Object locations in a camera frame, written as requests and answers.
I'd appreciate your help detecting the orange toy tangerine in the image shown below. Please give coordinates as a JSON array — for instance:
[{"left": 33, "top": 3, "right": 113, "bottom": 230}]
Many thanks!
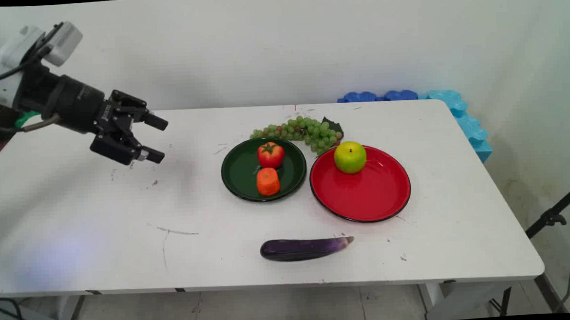
[{"left": 256, "top": 167, "right": 282, "bottom": 197}]

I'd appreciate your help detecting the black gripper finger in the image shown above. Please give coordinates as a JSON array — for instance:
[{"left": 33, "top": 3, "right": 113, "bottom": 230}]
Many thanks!
[
  {"left": 89, "top": 128, "right": 166, "bottom": 168},
  {"left": 110, "top": 87, "right": 169, "bottom": 134}
]

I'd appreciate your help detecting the black tripod stand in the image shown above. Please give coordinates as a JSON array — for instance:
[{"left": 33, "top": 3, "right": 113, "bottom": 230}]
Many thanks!
[{"left": 523, "top": 181, "right": 570, "bottom": 240}]

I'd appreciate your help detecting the red round plate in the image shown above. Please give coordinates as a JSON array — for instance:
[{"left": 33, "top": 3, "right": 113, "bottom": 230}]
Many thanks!
[{"left": 308, "top": 142, "right": 413, "bottom": 226}]

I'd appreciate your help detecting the green plastic piece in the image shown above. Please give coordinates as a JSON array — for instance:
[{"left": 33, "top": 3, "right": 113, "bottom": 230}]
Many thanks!
[{"left": 14, "top": 111, "right": 43, "bottom": 130}]

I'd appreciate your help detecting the green toy grape bunch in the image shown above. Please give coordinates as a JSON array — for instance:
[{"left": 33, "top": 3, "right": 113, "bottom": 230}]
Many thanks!
[{"left": 249, "top": 113, "right": 345, "bottom": 160}]

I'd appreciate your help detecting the white table leg frame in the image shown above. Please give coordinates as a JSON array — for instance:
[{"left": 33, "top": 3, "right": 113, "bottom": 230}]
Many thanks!
[
  {"left": 417, "top": 276, "right": 514, "bottom": 320},
  {"left": 0, "top": 292, "right": 88, "bottom": 320}
]

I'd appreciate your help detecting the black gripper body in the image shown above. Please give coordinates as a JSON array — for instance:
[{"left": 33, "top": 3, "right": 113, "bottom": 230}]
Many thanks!
[{"left": 13, "top": 59, "right": 142, "bottom": 170}]

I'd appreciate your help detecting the dark box with yellow edge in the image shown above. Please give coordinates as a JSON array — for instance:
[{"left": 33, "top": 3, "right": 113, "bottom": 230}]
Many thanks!
[{"left": 0, "top": 96, "right": 26, "bottom": 165}]

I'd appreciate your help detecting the dark green grape leaf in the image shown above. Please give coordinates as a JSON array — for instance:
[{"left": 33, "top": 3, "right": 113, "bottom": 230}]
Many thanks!
[{"left": 321, "top": 116, "right": 345, "bottom": 142}]

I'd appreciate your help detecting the dark green round plate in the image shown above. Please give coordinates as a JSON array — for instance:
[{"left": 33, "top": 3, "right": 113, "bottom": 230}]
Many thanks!
[{"left": 219, "top": 135, "right": 309, "bottom": 205}]

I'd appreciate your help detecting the red toy tomato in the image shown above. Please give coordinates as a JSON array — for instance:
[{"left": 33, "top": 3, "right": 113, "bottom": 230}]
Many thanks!
[{"left": 257, "top": 141, "right": 286, "bottom": 170}]

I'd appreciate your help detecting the purple toy eggplant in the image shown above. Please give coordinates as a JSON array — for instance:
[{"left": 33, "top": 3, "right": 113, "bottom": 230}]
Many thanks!
[{"left": 260, "top": 235, "right": 356, "bottom": 264}]

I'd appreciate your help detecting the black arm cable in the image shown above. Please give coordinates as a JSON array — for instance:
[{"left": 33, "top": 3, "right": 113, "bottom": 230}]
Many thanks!
[{"left": 0, "top": 23, "right": 67, "bottom": 86}]

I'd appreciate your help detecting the green toy apple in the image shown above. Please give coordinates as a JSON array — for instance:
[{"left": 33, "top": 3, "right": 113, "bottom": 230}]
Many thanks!
[{"left": 333, "top": 140, "right": 368, "bottom": 175}]

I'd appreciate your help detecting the light blue foam mat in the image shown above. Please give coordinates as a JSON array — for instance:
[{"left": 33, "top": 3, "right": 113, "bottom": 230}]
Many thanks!
[{"left": 418, "top": 87, "right": 494, "bottom": 167}]

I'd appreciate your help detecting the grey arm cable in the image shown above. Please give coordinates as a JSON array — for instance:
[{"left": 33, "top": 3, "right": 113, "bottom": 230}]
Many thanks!
[{"left": 0, "top": 113, "right": 63, "bottom": 135}]

